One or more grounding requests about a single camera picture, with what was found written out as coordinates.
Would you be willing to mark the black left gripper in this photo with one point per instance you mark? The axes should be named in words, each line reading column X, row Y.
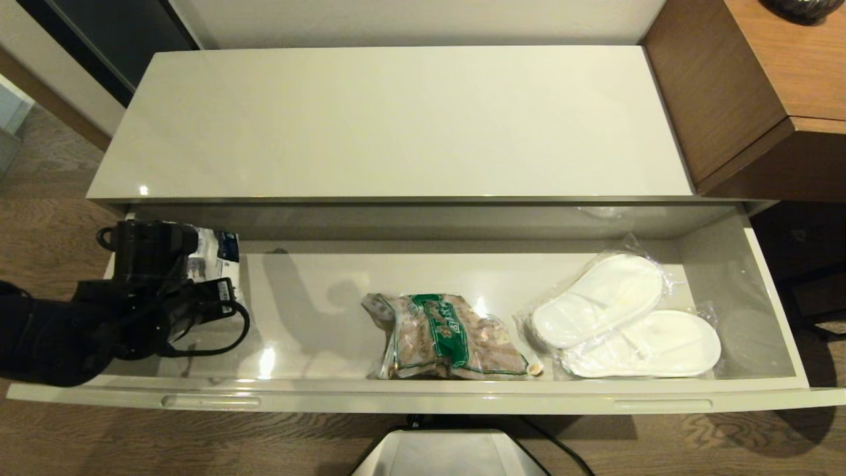
column 213, row 299

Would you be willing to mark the white blue tissue pack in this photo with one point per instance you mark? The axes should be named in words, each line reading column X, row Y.
column 218, row 254

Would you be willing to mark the beige cabinet drawer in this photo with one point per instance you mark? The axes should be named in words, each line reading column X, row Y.
column 317, row 317

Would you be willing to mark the silver black robot base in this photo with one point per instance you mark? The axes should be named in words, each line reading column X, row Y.
column 449, row 456

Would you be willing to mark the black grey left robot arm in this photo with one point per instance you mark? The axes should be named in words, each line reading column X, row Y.
column 86, row 317

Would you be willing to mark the green printed snack bag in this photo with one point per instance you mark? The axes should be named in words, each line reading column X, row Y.
column 443, row 337

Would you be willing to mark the beige glossy cabinet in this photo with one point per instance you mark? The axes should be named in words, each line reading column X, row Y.
column 396, row 125

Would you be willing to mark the dark glass panel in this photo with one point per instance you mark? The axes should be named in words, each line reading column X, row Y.
column 112, row 39

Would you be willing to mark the small beige round piece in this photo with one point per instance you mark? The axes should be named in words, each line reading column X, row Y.
column 536, row 368

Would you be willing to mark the white disposable slipper in plastic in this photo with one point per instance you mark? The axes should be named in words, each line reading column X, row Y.
column 598, row 297
column 654, row 344

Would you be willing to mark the brown wooden desk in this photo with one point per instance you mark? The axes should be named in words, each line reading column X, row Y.
column 740, row 99

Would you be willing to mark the dark round bowl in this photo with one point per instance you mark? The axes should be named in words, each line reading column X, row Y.
column 800, row 8

